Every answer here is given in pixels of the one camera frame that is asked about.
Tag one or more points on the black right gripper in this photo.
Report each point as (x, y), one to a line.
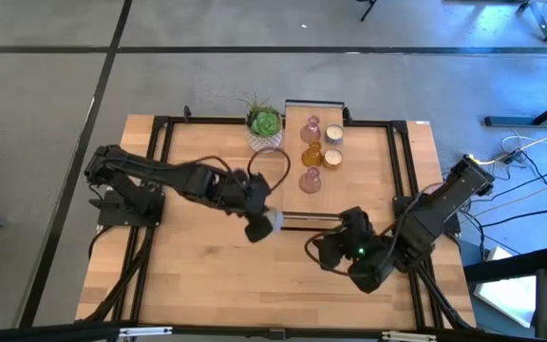
(380, 259)

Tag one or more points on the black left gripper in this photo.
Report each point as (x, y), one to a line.
(252, 195)

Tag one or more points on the blue patterned tin candle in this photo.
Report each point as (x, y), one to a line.
(276, 221)
(334, 134)

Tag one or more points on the pink ribbed glass candle holder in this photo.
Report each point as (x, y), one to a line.
(310, 183)
(310, 133)

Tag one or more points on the amber ribbed glass candle holder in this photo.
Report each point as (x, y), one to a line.
(311, 157)

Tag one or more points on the gold tin candle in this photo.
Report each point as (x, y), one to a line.
(333, 158)

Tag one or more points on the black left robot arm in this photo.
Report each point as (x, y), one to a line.
(169, 173)

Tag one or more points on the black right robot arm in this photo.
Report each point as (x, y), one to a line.
(444, 209)

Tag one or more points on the succulent in patterned white pot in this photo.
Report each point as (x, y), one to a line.
(265, 124)

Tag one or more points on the black desk edge bar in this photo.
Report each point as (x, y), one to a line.
(501, 271)

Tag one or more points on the white board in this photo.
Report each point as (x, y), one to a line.
(511, 299)

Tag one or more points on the black power adapter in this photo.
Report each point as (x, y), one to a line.
(514, 157)

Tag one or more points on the black desk foot bar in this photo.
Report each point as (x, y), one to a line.
(515, 121)

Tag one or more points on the black rig crossbar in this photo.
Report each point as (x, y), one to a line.
(64, 332)

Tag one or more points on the black chair leg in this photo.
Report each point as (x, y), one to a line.
(368, 10)

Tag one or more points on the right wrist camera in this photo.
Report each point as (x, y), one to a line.
(360, 251)

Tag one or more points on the wooden shelf with black frame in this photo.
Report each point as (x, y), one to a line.
(345, 190)

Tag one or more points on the small silver-edged camera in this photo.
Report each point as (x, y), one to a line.
(277, 334)

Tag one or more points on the silver metal bracket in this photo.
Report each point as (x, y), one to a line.
(409, 336)
(145, 331)

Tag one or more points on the black aluminium table frame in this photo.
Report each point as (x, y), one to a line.
(207, 119)

